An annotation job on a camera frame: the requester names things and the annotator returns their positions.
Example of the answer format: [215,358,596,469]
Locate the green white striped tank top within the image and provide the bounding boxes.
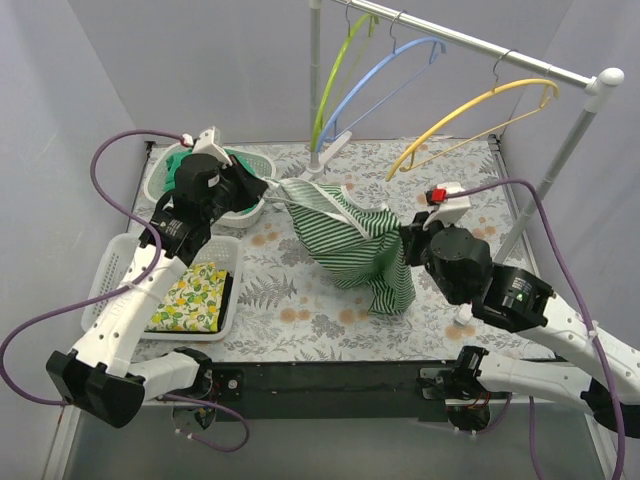
[268,178,416,315]

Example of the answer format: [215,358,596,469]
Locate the yellow plastic hanger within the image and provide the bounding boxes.
[385,49,560,182]

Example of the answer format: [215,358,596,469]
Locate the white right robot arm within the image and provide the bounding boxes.
[400,212,639,438]

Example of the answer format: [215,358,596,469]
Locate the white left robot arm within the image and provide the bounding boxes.
[46,153,268,428]

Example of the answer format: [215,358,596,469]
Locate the green plastic hanger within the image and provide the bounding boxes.
[310,1,380,153]

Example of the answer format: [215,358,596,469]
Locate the blue plastic hanger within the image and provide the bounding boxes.
[317,28,447,153]

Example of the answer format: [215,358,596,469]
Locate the green cloth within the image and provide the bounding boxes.
[163,149,255,192]

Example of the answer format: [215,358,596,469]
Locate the pale green oval basket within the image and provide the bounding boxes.
[143,143,276,229]

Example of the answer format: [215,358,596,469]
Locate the black folded cloth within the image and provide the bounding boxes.
[216,272,234,333]

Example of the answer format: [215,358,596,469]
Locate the lemon print folded cloth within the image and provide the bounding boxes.
[145,262,231,334]

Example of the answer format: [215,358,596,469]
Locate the white plastic laundry basket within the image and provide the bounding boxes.
[89,233,243,342]

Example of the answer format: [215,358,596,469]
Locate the white metal clothes rack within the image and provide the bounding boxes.
[302,1,624,261]

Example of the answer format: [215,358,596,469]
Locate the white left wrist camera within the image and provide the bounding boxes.
[180,127,232,165]

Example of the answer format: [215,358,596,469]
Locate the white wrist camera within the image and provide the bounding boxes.
[180,127,232,165]
[425,182,471,227]

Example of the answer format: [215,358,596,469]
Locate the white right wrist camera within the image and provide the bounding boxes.
[425,182,471,227]

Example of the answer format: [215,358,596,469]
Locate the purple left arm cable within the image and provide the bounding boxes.
[0,130,250,452]

